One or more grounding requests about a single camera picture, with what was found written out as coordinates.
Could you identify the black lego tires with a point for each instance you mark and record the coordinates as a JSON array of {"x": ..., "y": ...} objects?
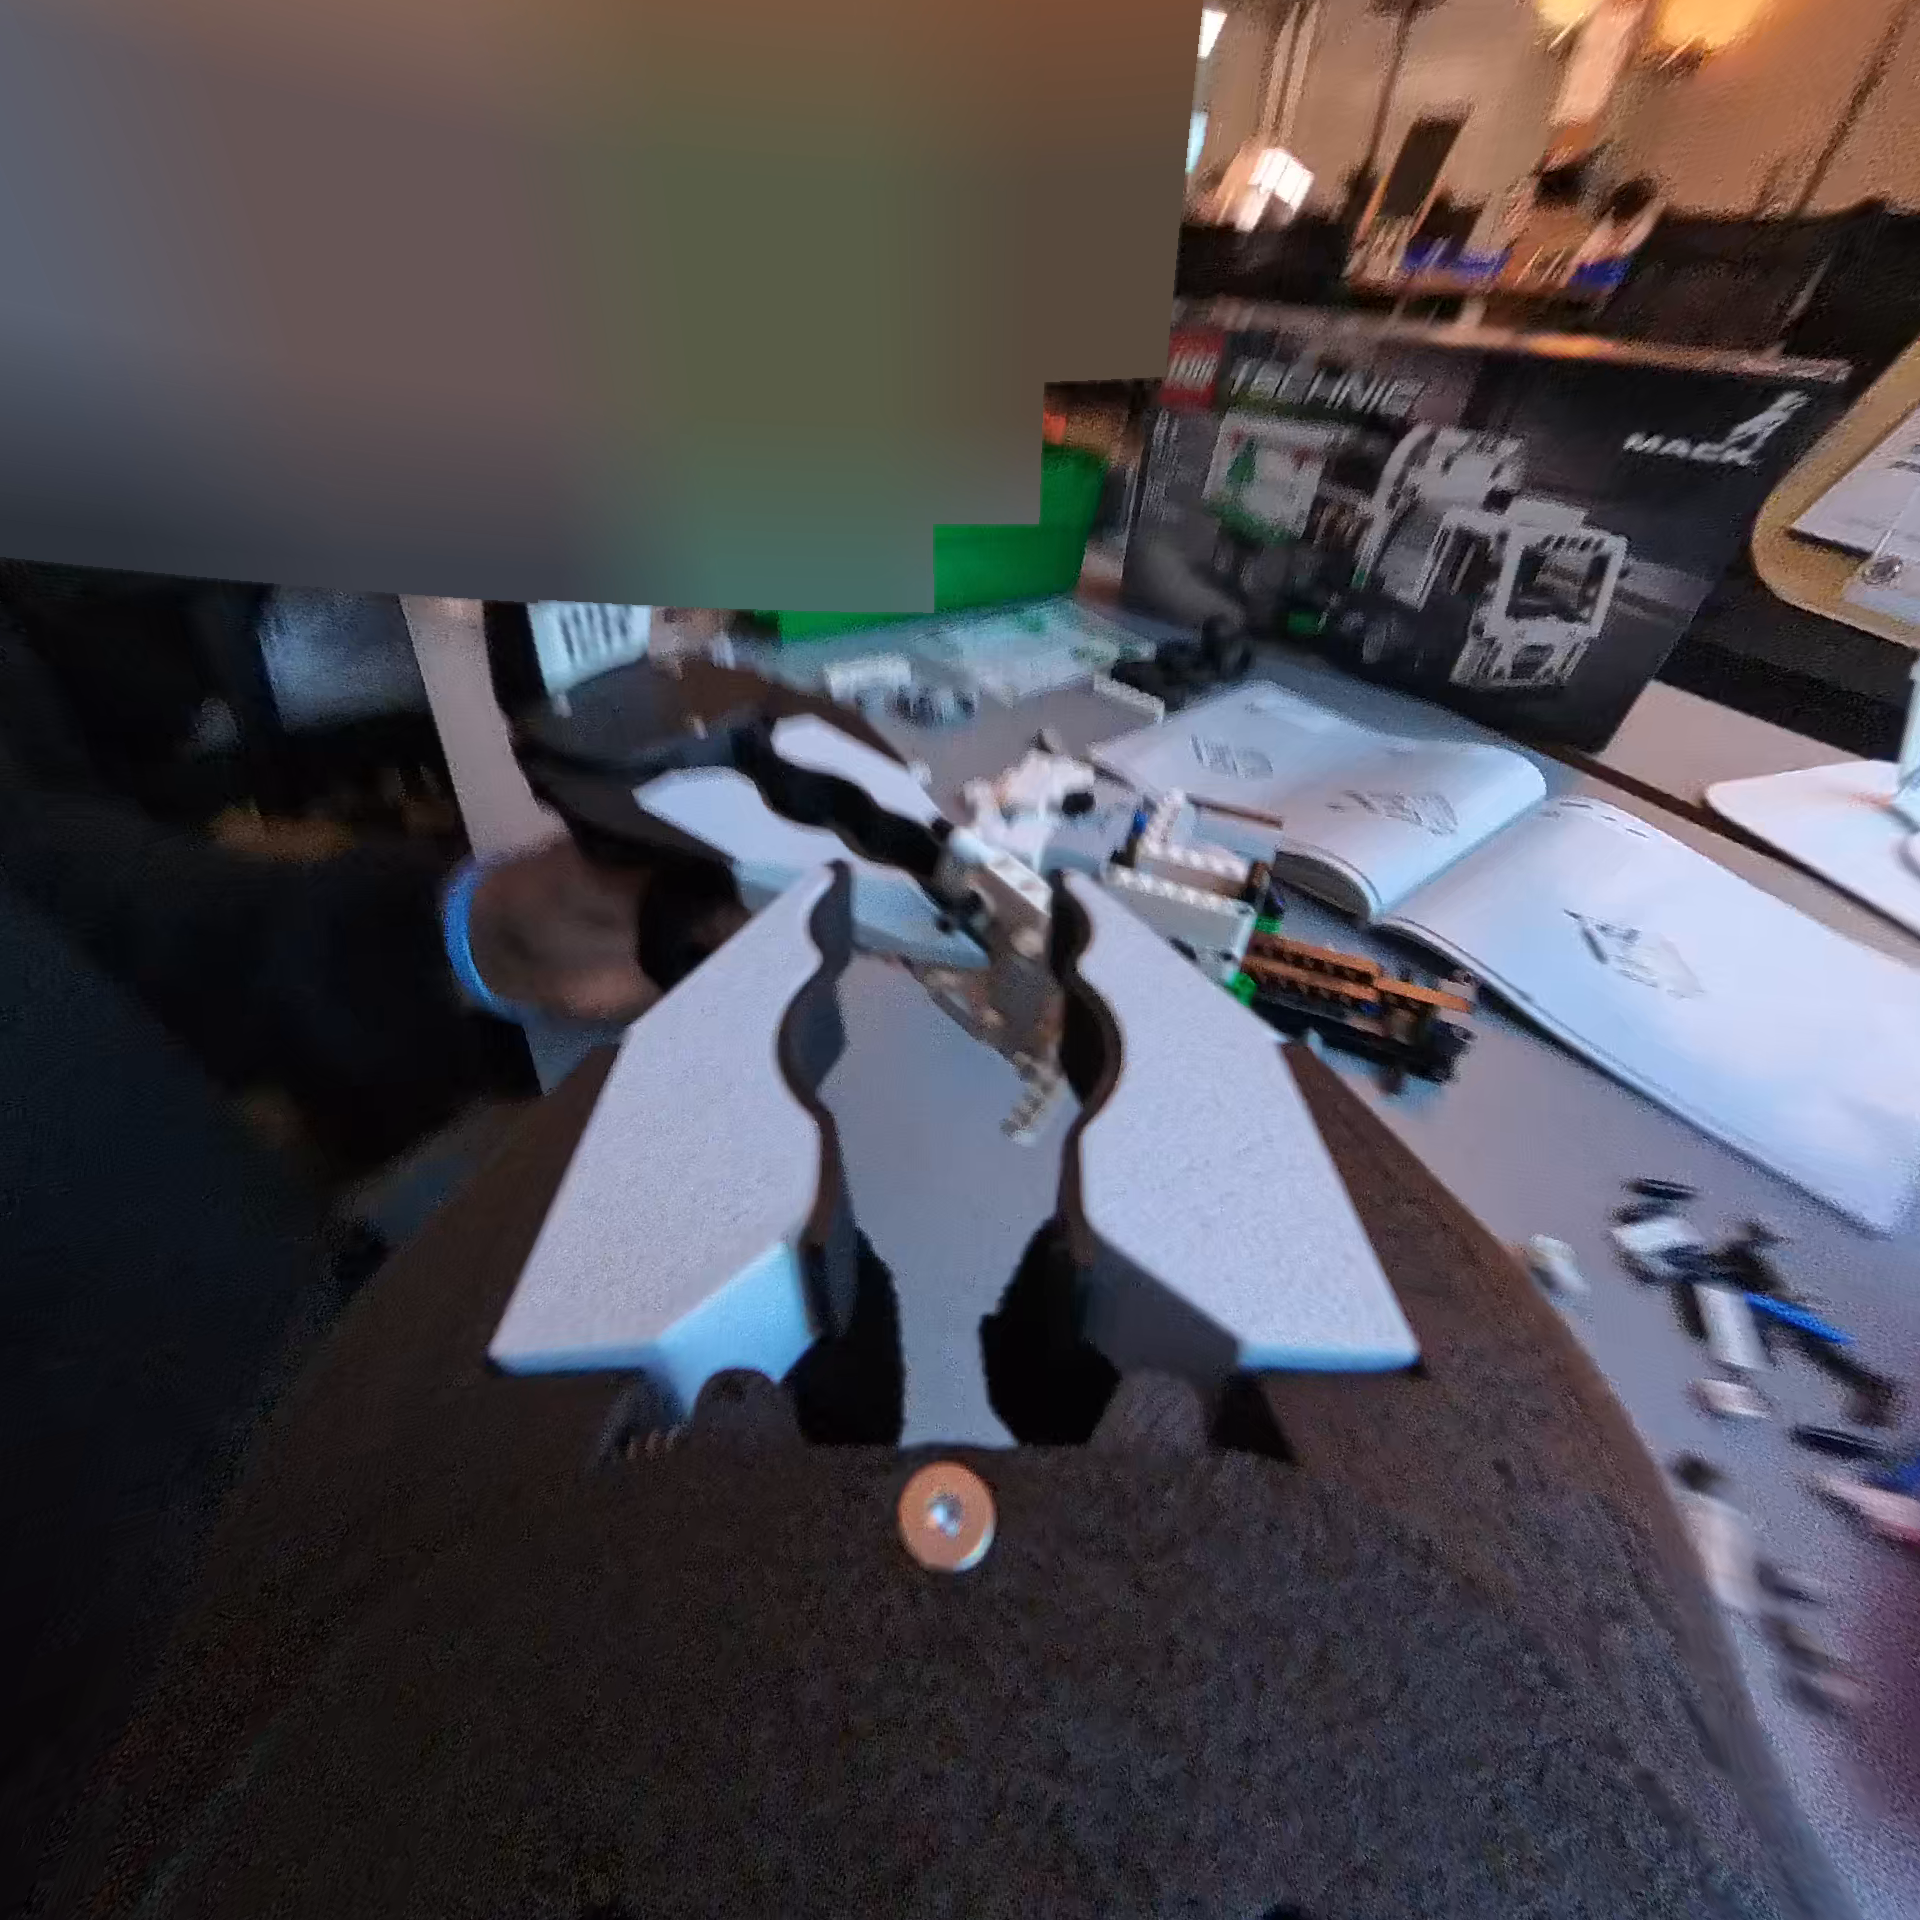
[{"x": 1206, "y": 661}]

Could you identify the wooden tray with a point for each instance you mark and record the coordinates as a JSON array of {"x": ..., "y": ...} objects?
[{"x": 1791, "y": 557}]

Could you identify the person's left hand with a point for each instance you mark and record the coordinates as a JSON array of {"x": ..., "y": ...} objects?
[{"x": 554, "y": 943}]

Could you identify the thick open instruction booklet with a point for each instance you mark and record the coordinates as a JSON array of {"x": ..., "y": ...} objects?
[{"x": 1348, "y": 797}]

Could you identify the clear plastic bag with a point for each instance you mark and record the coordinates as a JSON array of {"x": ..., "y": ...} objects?
[{"x": 1020, "y": 655}]

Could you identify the dark lego set box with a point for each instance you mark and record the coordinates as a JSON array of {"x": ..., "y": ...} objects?
[{"x": 1500, "y": 484}]

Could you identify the pile of loose lego pieces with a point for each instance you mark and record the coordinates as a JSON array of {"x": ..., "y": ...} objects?
[{"x": 1742, "y": 1327}]

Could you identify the grey white lego sub-assembly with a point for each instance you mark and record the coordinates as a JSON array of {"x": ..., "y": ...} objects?
[{"x": 1020, "y": 972}]

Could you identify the white post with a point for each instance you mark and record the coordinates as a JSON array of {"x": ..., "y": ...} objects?
[{"x": 474, "y": 727}]

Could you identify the green plastic bin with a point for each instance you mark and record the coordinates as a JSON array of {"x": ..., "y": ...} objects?
[{"x": 1034, "y": 557}]

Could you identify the white lego truck model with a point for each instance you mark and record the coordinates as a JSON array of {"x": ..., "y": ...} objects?
[{"x": 1190, "y": 899}]

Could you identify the white ribbed object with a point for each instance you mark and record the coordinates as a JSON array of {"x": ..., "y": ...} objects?
[{"x": 588, "y": 640}]

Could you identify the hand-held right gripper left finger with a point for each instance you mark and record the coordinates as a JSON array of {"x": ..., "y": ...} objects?
[{"x": 711, "y": 1142}]

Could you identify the person's left forearm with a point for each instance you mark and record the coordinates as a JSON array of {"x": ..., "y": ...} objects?
[{"x": 269, "y": 944}]

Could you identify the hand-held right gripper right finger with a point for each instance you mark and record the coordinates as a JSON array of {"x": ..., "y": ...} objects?
[{"x": 1227, "y": 1169}]

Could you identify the dark background counter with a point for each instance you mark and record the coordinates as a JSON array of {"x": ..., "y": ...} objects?
[{"x": 1726, "y": 285}]

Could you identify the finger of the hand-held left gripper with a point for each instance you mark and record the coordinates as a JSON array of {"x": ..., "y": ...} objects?
[{"x": 854, "y": 763}]

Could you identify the flat open instruction booklet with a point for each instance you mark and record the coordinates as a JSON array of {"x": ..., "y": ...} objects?
[{"x": 1686, "y": 989}]

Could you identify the white stand base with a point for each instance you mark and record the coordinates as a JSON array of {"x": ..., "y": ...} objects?
[{"x": 1815, "y": 834}]

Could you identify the blue wristband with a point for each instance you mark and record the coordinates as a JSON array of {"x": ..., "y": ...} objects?
[{"x": 459, "y": 943}]

